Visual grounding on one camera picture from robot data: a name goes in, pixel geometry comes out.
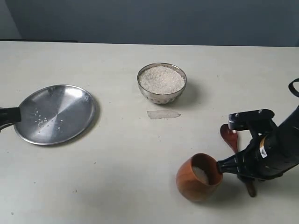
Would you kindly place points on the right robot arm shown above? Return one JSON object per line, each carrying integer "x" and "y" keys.
{"x": 273, "y": 149}

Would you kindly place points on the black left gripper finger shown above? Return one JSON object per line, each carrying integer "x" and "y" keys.
{"x": 5, "y": 126}
{"x": 10, "y": 115}

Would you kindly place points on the clear tape piece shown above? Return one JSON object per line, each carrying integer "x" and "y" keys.
{"x": 163, "y": 114}

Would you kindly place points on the round steel plate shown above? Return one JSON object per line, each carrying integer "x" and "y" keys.
{"x": 55, "y": 114}

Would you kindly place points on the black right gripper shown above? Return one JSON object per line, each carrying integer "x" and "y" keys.
{"x": 254, "y": 162}

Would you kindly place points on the steel bowl of rice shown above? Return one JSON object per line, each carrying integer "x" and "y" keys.
{"x": 161, "y": 83}

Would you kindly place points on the brown wooden cup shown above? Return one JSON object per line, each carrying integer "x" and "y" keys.
{"x": 198, "y": 178}

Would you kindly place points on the dark red wooden spoon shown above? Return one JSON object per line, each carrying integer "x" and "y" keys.
{"x": 231, "y": 138}

